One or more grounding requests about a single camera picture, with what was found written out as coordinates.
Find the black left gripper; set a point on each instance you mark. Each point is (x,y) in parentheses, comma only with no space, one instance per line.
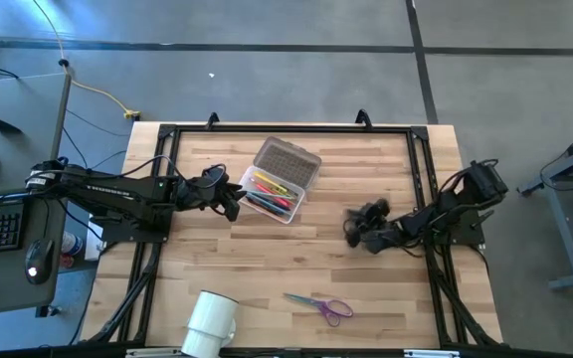
(192,194)

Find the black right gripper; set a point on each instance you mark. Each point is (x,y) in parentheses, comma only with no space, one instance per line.
(376,233)

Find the yellow marker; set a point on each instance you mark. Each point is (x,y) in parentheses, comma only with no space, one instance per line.
(271,183)

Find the pink marker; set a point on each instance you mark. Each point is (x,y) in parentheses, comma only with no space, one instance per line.
(279,199)

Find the clear plastic supply box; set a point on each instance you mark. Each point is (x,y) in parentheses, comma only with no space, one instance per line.
(286,161)

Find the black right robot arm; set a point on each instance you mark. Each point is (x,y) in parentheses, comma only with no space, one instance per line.
(485,181)

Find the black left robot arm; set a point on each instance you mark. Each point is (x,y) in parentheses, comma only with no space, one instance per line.
(117,191)

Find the white box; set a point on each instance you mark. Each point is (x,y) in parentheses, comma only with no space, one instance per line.
(93,246)

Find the white mug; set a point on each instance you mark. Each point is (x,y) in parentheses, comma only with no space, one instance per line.
(212,318)

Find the white bottle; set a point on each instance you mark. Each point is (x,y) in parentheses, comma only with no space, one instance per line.
(72,243)

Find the grey metal table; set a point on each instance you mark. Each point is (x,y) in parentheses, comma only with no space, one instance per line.
(565,233)

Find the black computer mouse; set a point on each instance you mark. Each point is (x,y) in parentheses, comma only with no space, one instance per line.
(39,261)

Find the grey desk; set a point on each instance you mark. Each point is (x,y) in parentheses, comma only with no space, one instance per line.
(18,109)

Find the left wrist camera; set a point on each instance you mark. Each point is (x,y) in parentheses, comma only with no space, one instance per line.
(214,176)

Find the black frame clamp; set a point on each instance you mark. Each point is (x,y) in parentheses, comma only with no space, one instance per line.
(364,118)
(213,119)

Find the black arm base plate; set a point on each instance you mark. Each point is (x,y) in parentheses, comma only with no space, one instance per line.
(465,236)
(117,233)

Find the black aluminium table frame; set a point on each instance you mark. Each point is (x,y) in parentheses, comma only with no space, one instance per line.
(366,129)

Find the silver metal bracket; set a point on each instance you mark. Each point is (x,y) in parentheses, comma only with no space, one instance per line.
(431,354)
(152,354)

